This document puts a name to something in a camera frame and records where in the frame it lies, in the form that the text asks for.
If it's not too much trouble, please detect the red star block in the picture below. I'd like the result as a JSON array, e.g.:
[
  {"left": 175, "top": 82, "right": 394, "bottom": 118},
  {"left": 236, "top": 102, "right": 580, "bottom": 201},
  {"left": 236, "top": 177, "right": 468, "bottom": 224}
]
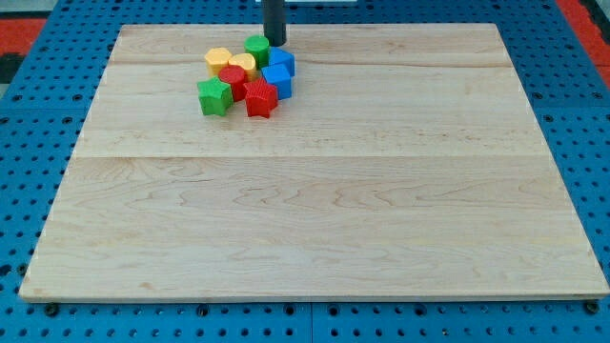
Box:
[{"left": 244, "top": 78, "right": 278, "bottom": 118}]

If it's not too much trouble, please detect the blue cube block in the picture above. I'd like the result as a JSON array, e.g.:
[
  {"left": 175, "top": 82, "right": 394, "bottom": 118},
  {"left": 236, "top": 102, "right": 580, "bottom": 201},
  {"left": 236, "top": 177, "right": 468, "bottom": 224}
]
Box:
[{"left": 261, "top": 64, "right": 293, "bottom": 100}]

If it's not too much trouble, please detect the light wooden board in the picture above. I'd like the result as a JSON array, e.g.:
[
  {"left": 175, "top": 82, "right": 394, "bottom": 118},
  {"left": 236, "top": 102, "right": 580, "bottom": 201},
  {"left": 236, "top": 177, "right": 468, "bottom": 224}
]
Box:
[{"left": 19, "top": 24, "right": 609, "bottom": 303}]

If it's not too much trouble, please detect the green star block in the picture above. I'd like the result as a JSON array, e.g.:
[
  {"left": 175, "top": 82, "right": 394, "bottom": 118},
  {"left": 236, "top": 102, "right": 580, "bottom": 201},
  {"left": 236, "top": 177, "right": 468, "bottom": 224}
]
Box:
[{"left": 197, "top": 76, "right": 234, "bottom": 116}]

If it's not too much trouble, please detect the blue crescent block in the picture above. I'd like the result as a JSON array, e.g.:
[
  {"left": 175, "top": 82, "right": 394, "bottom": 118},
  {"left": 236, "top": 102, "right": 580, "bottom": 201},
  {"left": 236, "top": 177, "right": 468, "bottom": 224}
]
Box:
[{"left": 269, "top": 47, "right": 295, "bottom": 77}]

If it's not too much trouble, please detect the red cylinder block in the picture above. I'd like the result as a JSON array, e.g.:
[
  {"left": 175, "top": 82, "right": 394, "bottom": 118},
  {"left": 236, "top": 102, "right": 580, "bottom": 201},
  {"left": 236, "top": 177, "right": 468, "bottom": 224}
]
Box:
[{"left": 218, "top": 65, "right": 248, "bottom": 102}]

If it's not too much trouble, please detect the yellow heart block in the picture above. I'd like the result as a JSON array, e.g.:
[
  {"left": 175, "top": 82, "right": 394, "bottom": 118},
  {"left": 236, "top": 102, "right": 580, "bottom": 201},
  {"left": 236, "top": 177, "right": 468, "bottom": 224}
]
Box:
[{"left": 228, "top": 52, "right": 258, "bottom": 82}]

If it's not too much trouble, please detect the green cylinder block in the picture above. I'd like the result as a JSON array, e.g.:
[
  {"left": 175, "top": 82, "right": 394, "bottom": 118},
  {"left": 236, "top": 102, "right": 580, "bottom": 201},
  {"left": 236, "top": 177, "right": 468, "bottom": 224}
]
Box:
[{"left": 244, "top": 35, "right": 271, "bottom": 70}]

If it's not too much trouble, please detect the yellow hexagon block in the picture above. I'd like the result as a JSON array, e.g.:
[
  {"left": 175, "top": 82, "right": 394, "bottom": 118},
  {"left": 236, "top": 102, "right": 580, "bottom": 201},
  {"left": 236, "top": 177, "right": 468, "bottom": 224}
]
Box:
[{"left": 204, "top": 47, "right": 233, "bottom": 77}]

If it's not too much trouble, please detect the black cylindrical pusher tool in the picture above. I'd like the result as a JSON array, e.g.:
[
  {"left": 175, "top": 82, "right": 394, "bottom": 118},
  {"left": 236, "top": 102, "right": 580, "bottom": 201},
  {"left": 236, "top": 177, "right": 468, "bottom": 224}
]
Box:
[{"left": 261, "top": 0, "right": 287, "bottom": 47}]

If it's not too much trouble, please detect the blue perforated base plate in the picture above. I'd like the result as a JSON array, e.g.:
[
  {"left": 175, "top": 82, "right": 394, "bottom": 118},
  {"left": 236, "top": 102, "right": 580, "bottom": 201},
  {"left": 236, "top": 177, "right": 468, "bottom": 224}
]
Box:
[{"left": 1, "top": 0, "right": 609, "bottom": 342}]

